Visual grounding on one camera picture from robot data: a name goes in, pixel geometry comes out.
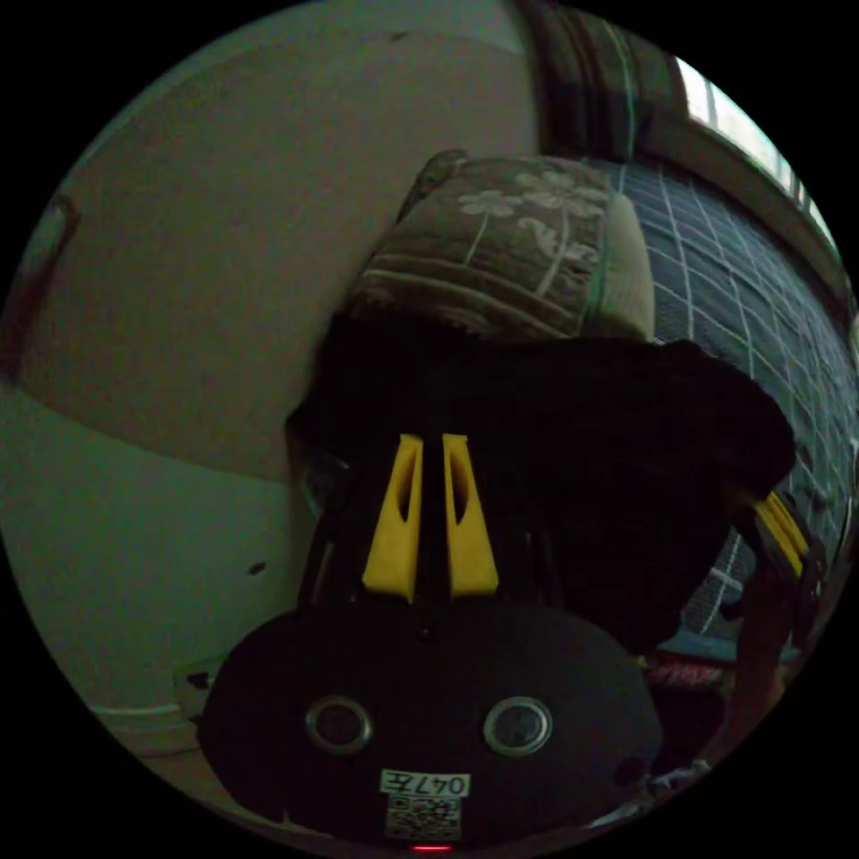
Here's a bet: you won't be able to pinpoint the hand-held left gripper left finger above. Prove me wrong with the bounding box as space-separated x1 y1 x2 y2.
361 434 425 603

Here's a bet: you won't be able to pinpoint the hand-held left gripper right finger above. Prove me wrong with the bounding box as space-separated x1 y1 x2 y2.
442 434 500 600

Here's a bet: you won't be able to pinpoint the black pants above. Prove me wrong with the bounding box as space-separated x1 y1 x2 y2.
285 313 798 656

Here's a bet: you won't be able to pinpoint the person's right hand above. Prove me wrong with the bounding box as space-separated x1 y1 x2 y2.
731 560 804 743

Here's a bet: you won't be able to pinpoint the bed with checked sheet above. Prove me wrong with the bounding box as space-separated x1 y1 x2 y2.
582 157 859 647

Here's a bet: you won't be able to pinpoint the brown floral pillow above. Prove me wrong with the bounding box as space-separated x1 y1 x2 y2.
347 149 657 342

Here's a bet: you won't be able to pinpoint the window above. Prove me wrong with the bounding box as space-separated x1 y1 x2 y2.
673 55 848 251

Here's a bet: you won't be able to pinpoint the dark curtain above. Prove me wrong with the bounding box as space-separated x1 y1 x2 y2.
527 0 680 164

